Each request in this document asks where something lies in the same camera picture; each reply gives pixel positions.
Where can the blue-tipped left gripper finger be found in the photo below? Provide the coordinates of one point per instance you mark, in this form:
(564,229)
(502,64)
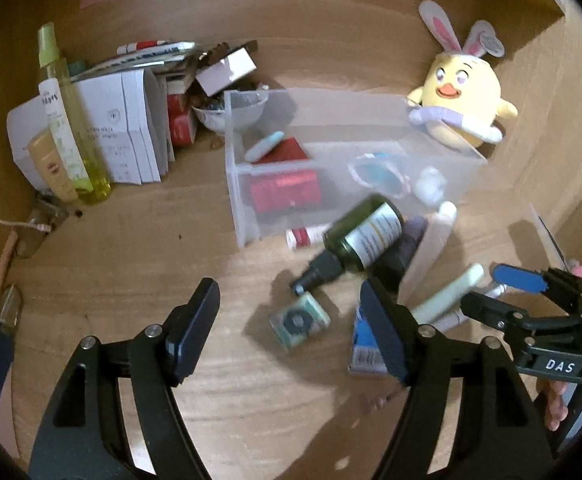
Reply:
(518,278)

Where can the white cream tube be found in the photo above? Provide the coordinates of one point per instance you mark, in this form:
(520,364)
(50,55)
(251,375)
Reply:
(432,243)

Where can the dark purple small bottle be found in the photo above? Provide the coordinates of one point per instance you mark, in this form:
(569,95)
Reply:
(391,267)

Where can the dark green spray bottle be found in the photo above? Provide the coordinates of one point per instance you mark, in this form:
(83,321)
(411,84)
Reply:
(353,243)

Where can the floral square tin box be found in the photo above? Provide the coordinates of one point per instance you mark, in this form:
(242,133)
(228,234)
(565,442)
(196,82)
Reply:
(299,322)

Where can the pale green tube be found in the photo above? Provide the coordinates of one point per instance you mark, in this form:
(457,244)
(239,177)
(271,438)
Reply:
(443,300)

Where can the person's right hand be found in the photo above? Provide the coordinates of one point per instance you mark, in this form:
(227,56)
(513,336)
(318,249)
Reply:
(556,409)

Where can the blue white packet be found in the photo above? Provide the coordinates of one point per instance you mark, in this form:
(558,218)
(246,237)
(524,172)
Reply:
(365,356)

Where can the yellow chick bunny plush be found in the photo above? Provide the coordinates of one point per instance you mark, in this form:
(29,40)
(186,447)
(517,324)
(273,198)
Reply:
(460,99)

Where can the red white lip balm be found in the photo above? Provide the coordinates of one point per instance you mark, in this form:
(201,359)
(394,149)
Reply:
(305,237)

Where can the eyeglasses on desk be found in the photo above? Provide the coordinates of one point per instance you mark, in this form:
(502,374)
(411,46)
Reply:
(23,241)

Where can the yellow green spray bottle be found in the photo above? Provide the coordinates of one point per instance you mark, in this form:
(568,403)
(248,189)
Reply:
(67,122)

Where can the clear plastic storage bin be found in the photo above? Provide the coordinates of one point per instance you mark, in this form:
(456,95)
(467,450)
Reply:
(333,127)

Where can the red box in bin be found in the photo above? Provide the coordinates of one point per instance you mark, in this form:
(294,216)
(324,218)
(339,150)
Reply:
(284,190)

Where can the beige cosmetic tube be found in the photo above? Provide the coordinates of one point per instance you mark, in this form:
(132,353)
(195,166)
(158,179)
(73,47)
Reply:
(50,166)

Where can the light blue tube in bin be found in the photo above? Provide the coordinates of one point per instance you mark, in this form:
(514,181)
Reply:
(263,147)

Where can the white paper boxes stack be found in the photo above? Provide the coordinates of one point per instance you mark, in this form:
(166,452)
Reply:
(126,116)

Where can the red book stack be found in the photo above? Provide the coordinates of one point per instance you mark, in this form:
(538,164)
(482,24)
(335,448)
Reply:
(183,124)

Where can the white ceramic bowl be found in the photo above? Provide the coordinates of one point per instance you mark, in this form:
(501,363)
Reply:
(238,109)

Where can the small white cardboard box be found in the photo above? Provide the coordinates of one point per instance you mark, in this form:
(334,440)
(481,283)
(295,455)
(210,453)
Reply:
(231,67)

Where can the red white marker pen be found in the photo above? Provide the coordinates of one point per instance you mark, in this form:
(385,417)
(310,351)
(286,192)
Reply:
(139,45)

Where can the stack of papers magazines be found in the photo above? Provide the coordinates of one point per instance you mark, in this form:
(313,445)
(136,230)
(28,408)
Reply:
(147,57)

